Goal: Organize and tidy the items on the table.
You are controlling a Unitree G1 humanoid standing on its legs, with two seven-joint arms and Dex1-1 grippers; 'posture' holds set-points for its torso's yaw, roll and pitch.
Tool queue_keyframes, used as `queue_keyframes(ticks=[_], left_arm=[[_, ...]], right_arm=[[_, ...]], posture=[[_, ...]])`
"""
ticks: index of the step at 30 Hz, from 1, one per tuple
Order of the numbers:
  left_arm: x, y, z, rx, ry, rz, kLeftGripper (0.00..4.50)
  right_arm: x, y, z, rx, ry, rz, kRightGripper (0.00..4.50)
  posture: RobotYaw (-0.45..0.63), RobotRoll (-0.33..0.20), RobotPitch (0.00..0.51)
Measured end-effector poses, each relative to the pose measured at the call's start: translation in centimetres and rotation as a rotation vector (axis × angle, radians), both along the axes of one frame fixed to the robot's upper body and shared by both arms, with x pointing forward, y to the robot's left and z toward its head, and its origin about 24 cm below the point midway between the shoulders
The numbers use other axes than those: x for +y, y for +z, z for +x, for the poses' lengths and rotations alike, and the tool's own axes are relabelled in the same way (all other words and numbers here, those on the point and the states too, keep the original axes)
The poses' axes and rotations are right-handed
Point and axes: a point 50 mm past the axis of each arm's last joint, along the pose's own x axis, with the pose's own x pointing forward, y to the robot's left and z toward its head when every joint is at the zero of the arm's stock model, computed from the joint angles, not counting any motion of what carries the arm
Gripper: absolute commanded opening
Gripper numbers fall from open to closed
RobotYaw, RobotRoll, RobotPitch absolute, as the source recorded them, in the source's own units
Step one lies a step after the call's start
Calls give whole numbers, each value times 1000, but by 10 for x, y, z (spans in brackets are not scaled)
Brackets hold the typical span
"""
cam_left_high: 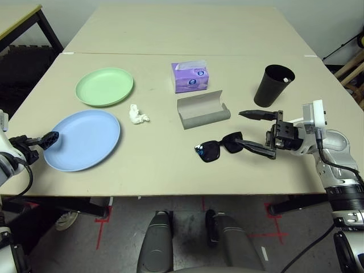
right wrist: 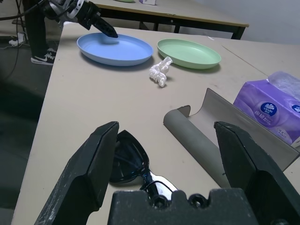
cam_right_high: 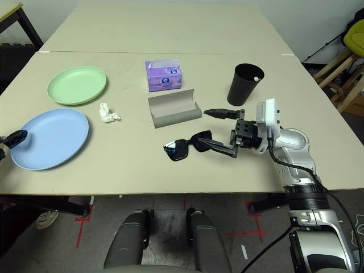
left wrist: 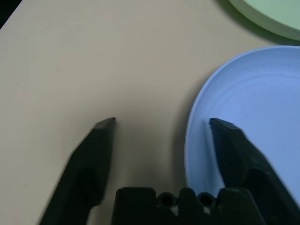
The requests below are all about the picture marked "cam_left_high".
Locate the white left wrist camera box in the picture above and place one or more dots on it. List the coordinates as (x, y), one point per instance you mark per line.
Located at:
(3, 120)

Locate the grey robot leg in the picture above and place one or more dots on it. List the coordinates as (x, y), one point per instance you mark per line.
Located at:
(236, 244)
(156, 244)

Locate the yellow-green chair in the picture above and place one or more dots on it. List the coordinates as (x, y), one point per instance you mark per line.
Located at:
(361, 42)

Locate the white tissue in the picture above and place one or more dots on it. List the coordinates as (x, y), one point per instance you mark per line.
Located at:
(136, 116)

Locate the grey glasses case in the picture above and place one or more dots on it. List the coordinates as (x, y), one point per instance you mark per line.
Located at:
(202, 116)

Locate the white sneaker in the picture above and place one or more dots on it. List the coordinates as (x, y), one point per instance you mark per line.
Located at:
(65, 221)

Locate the black plastic cup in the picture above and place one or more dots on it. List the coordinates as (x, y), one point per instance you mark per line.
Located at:
(267, 94)

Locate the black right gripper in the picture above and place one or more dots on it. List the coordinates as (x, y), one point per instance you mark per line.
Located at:
(285, 133)

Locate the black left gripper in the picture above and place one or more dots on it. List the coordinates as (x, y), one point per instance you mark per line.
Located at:
(25, 143)

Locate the grey left robot leg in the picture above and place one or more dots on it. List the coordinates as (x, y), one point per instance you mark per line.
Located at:
(156, 244)

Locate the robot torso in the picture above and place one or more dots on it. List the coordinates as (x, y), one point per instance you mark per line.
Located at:
(213, 269)

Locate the black-framed side desk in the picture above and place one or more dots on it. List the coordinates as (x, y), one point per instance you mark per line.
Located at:
(49, 31)

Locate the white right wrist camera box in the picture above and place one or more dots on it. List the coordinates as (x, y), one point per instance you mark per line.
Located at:
(317, 113)

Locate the wooden stool frame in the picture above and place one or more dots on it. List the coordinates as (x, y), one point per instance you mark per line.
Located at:
(349, 66)

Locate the grey right robot leg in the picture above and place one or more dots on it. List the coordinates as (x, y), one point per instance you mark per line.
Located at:
(236, 244)

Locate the black table foot bar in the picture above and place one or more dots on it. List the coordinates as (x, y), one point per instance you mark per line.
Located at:
(85, 206)
(295, 204)

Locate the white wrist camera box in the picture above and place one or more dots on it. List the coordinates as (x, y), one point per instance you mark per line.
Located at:
(3, 120)
(317, 113)

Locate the green plastic plate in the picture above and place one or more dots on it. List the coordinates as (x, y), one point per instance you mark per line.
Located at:
(103, 85)

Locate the blue plastic plate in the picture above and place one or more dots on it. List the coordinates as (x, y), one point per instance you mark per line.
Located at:
(85, 142)

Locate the black foam floor mat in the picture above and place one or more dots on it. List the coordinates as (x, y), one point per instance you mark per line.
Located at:
(22, 71)

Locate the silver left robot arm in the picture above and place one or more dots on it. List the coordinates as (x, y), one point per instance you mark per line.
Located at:
(8, 170)

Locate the black sunglasses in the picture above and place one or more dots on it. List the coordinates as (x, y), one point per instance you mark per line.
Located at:
(210, 152)

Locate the purple tissue box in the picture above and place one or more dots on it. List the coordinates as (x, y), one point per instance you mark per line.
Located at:
(190, 82)

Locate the thin black stand rod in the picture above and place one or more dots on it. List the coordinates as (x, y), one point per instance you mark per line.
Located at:
(339, 47)

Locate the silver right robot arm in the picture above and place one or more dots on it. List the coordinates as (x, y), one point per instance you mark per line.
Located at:
(338, 148)

